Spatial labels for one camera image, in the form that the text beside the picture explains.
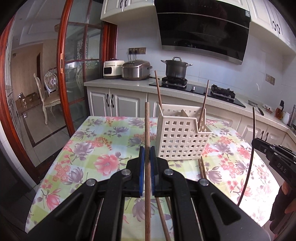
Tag amber oil bottle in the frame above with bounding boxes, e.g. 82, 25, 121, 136
275, 100, 285, 120

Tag brown wooden chopstick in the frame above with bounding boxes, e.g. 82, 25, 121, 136
144, 102, 151, 241
199, 157, 207, 179
156, 197, 171, 241
198, 157, 205, 178
165, 197, 173, 216
154, 70, 163, 110
198, 80, 209, 128

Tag white perforated plastic utensil basket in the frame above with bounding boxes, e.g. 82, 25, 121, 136
156, 103, 212, 160

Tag silver rice cooker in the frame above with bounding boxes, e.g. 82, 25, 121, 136
122, 60, 152, 80

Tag black gas stove top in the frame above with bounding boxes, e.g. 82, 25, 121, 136
159, 77, 246, 108

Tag dark wooden chopstick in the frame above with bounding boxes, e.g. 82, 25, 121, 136
237, 107, 256, 207

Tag white cabinets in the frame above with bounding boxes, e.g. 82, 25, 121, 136
101, 1, 295, 64
87, 85, 295, 151

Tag black range hood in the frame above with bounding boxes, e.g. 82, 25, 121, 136
154, 1, 251, 65

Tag dark stock pot with lid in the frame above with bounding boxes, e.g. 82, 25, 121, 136
161, 57, 192, 78

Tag red wooden sliding door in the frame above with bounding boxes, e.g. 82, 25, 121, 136
0, 0, 118, 183

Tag wall power outlet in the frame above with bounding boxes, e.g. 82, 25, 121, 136
128, 47, 146, 55

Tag white ornate dining chair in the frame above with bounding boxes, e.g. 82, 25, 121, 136
33, 73, 61, 125

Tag white lower cabinets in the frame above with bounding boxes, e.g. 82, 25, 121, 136
87, 85, 295, 151

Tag right hand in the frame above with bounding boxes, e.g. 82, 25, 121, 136
269, 181, 295, 235

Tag white small cooker appliance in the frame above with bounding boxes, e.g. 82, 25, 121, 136
103, 59, 125, 79

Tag white upper cabinets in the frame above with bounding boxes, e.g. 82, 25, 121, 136
101, 1, 295, 64

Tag wall switch plate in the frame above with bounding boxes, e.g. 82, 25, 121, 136
265, 74, 275, 85

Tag floral tablecloth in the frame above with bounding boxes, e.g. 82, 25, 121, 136
26, 116, 279, 240

